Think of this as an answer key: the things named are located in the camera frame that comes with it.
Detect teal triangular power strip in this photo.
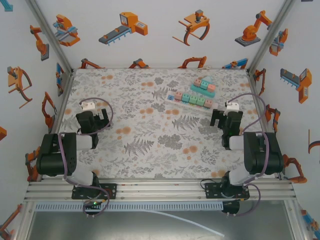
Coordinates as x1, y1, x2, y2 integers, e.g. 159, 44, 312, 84
189, 75, 217, 99

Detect long white power strip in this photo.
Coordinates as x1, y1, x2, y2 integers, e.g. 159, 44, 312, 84
166, 91, 218, 113

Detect floral patterned table mat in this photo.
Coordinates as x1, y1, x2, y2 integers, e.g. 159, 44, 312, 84
51, 67, 278, 180

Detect small circuit board green light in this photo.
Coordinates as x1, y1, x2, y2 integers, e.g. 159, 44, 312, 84
83, 199, 102, 209

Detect thin white tube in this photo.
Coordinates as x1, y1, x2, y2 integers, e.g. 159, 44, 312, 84
146, 209, 226, 238

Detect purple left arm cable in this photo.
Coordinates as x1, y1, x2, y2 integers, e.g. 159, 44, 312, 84
57, 97, 115, 218

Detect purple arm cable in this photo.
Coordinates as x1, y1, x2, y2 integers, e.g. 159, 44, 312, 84
226, 92, 272, 218
57, 97, 115, 218

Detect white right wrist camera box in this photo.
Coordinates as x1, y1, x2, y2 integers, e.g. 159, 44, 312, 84
224, 101, 240, 113

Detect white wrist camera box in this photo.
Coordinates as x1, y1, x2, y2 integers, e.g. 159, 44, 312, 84
224, 101, 240, 113
79, 100, 98, 112

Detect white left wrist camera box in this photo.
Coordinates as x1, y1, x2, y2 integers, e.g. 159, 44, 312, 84
79, 100, 98, 112

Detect aluminium table side rail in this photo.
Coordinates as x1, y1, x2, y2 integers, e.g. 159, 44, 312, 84
246, 69, 285, 181
37, 69, 76, 181

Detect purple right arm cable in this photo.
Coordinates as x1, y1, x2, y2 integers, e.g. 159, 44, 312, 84
226, 92, 272, 218

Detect black cable connector box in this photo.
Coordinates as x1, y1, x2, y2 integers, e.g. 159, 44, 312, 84
221, 200, 241, 218

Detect aluminium frame base rails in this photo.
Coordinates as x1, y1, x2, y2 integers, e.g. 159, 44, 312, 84
23, 177, 297, 202

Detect aluminium frame post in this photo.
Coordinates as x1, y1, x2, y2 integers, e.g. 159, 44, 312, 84
246, 0, 300, 75
24, 0, 75, 75

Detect white slotted cable tray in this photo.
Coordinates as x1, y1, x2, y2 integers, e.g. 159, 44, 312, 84
34, 202, 224, 213

